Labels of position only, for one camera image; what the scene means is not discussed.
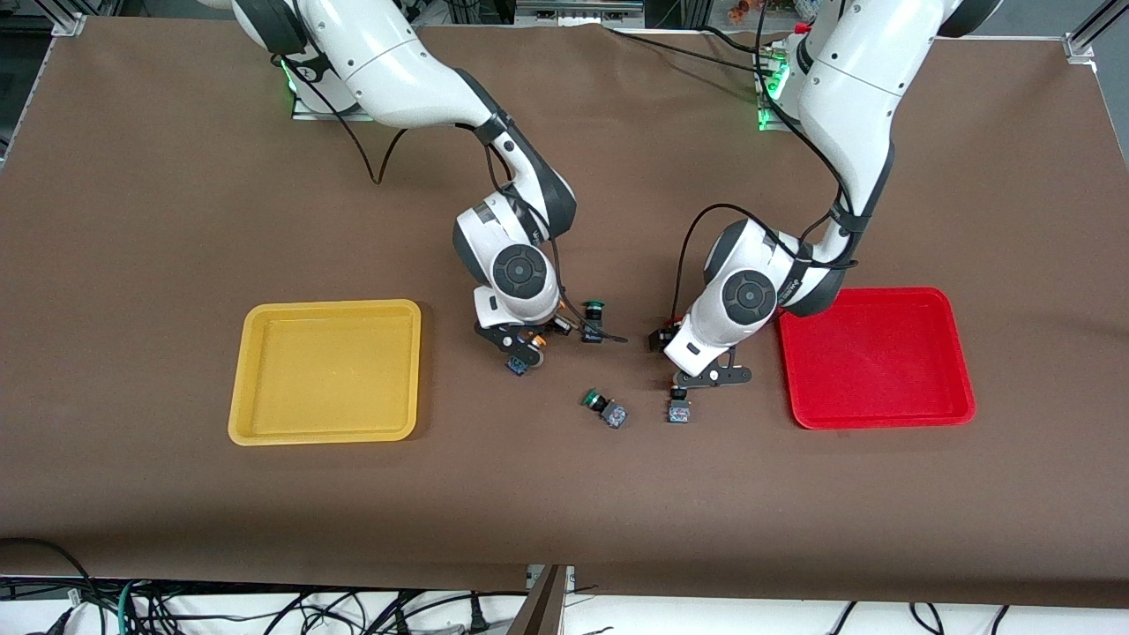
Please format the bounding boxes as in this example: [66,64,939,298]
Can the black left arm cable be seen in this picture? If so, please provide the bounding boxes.
[670,0,864,329]

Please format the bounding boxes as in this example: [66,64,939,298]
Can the long black table cable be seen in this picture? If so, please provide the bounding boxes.
[604,25,777,71]

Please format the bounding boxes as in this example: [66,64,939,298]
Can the aluminium frame corner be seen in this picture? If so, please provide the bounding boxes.
[49,0,89,36]

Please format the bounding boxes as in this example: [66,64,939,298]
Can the yellow plastic tray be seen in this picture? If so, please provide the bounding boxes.
[228,299,422,446]

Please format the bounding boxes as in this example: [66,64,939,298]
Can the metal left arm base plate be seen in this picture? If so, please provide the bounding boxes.
[757,44,805,133]

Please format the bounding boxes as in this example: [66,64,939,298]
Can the short black table cable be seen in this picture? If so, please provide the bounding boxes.
[701,25,770,52]

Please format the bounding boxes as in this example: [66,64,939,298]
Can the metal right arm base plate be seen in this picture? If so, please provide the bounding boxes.
[291,84,373,122]

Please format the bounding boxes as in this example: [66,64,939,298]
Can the thick black floor cable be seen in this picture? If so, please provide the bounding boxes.
[0,536,100,635]

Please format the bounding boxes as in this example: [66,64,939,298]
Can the grey metal box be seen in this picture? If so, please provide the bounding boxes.
[516,0,645,27]

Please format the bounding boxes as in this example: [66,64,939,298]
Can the brown table cover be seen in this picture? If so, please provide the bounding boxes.
[0,18,1129,609]

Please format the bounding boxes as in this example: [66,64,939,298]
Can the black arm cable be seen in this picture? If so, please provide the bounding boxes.
[670,0,864,329]
[280,53,587,329]

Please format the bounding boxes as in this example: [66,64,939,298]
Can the black floor cable bundle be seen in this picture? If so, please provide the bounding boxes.
[132,582,495,635]

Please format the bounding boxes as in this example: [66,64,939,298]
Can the red plastic tray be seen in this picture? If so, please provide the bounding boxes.
[778,287,977,430]

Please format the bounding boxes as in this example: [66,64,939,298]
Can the colourful floral decoration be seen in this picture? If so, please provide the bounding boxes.
[728,0,795,24]

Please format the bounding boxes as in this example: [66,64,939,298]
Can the dark metal post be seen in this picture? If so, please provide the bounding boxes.
[510,564,570,635]

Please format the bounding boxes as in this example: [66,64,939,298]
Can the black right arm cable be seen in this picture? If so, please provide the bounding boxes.
[280,53,587,329]

